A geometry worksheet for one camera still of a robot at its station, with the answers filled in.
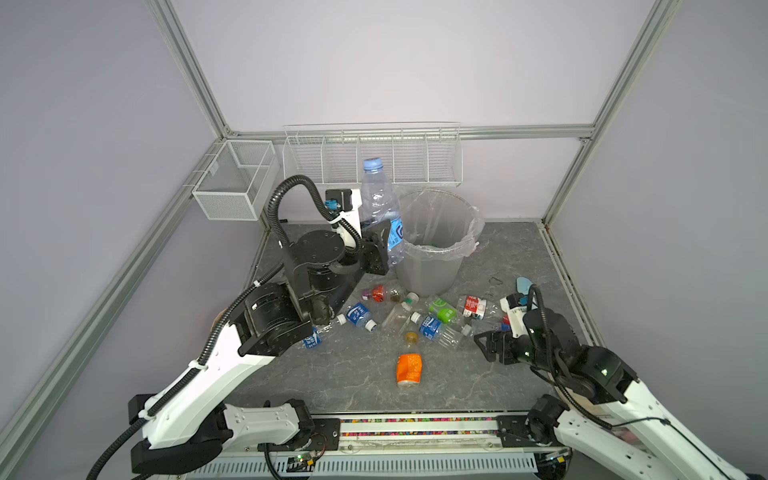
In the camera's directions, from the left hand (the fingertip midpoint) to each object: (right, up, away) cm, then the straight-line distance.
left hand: (384, 230), depth 52 cm
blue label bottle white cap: (-9, -23, +37) cm, 44 cm away
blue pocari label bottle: (+14, -27, +34) cm, 46 cm away
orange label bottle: (+6, -35, +29) cm, 45 cm away
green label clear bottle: (+17, -22, +37) cm, 47 cm away
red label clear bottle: (+26, -21, +39) cm, 52 cm away
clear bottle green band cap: (+3, -24, +42) cm, 49 cm away
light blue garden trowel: (+46, -16, +49) cm, 69 cm away
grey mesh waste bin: (+13, -13, +42) cm, 46 cm away
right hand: (+25, -25, +19) cm, 40 cm away
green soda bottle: (+15, -1, +53) cm, 55 cm away
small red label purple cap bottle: (-2, -18, +46) cm, 49 cm away
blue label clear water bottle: (-22, -30, +33) cm, 49 cm away
